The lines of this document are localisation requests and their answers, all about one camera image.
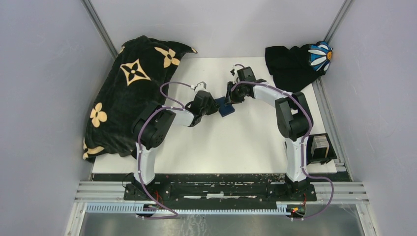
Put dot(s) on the black blanket with beige flowers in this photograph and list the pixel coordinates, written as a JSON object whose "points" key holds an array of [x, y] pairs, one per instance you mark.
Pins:
{"points": [[142, 65]]}

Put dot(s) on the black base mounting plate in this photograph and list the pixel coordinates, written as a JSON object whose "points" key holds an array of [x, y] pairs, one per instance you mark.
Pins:
{"points": [[217, 195]]}

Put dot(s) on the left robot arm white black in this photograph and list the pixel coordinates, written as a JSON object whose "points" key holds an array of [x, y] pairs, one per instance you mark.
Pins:
{"points": [[154, 123]]}

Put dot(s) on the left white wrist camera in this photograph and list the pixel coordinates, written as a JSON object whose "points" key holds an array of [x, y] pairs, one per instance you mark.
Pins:
{"points": [[201, 86]]}

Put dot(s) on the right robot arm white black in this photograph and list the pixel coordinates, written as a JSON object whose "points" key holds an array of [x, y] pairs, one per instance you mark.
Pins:
{"points": [[294, 119]]}

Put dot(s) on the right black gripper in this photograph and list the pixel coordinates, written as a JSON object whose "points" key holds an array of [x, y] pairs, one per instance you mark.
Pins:
{"points": [[230, 98]]}

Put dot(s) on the blue leather card holder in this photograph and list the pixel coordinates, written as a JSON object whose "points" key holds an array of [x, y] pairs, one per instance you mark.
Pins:
{"points": [[224, 109]]}

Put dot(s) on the black card tray stand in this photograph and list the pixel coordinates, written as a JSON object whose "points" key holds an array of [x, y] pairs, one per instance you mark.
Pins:
{"points": [[331, 153]]}

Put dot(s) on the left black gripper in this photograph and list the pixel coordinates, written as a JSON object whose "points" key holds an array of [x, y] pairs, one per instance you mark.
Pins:
{"points": [[215, 107]]}

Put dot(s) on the stack of credit cards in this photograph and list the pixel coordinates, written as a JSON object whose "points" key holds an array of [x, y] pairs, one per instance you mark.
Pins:
{"points": [[320, 147]]}

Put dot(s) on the aluminium frame rails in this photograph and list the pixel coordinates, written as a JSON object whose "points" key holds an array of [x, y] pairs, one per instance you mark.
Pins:
{"points": [[341, 208]]}

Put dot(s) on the black cloth with blue flower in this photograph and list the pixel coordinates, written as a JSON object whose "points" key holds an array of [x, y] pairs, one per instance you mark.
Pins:
{"points": [[295, 68]]}

